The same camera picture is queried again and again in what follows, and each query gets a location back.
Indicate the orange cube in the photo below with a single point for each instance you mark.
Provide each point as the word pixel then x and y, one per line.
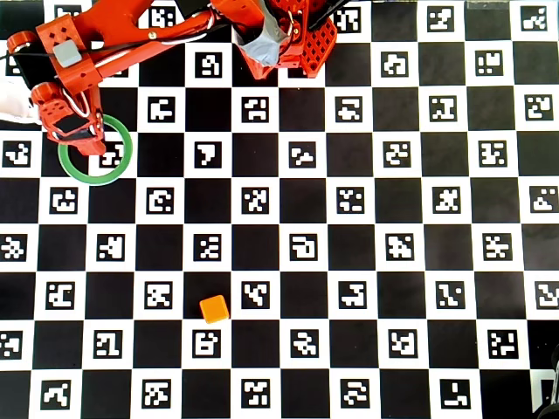
pixel 214 307

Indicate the red 3D-printed robot arm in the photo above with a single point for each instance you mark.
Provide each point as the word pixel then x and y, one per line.
pixel 113 19

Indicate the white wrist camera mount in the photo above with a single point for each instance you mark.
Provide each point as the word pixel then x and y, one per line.
pixel 15 102

